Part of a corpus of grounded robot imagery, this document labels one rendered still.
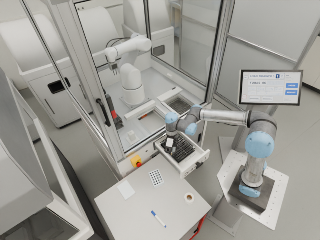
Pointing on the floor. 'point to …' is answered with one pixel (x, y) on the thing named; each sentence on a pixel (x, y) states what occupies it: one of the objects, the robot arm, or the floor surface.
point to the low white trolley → (126, 215)
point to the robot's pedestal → (233, 216)
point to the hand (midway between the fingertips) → (171, 151)
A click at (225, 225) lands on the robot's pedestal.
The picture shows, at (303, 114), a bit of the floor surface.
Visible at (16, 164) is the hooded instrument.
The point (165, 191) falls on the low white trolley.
